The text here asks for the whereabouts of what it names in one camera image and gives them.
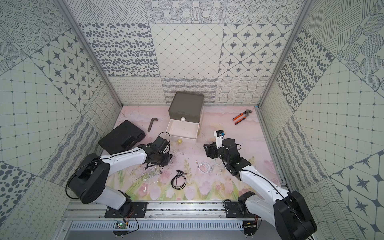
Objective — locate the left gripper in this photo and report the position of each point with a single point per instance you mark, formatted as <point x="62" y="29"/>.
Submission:
<point x="165" y="157"/>

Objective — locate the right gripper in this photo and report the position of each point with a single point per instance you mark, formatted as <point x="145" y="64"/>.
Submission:
<point x="211" y="149"/>

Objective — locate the white drawer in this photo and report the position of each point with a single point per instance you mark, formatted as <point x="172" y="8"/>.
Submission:
<point x="187" y="132"/>

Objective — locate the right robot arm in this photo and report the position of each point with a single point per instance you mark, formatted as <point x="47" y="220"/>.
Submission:
<point x="287" y="211"/>

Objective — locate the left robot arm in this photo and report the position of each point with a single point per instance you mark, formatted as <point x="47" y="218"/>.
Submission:
<point x="89" y="180"/>

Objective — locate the white earphones right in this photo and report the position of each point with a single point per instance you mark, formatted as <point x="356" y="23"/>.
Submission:
<point x="219" y="164"/>

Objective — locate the white earphones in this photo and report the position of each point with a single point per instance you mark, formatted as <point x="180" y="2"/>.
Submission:
<point x="219" y="164"/>
<point x="204" y="167"/>
<point x="152" y="178"/>

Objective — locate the white earphones centre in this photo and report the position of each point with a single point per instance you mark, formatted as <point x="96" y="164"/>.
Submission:
<point x="204" y="167"/>

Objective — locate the white earphones left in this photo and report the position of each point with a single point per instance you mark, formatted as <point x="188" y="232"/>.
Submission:
<point x="152" y="178"/>

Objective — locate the black earphones front loop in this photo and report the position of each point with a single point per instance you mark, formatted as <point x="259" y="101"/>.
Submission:
<point x="179" y="181"/>

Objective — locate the dark hex key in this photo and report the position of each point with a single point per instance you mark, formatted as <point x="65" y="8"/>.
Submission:
<point x="151" y="123"/>

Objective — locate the black plastic tool case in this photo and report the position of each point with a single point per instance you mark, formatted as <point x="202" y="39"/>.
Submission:
<point x="122" y="138"/>

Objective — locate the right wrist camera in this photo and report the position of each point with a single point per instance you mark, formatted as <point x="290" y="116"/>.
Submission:
<point x="219" y="135"/>

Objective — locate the drawer cabinet frame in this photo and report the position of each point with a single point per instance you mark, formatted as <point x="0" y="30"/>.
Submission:
<point x="187" y="105"/>

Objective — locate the orange handled pliers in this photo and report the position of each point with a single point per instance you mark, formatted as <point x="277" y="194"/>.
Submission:
<point x="242" y="116"/>

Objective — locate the aluminium mounting rail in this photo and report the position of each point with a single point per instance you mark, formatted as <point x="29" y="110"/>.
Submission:
<point x="155" y="210"/>

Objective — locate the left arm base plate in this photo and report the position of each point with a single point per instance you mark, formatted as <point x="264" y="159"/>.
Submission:
<point x="133" y="209"/>

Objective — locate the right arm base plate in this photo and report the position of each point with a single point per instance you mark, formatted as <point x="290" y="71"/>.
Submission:
<point x="238" y="209"/>

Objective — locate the slotted cable duct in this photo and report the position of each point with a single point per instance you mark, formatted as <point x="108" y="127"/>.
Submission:
<point x="157" y="225"/>

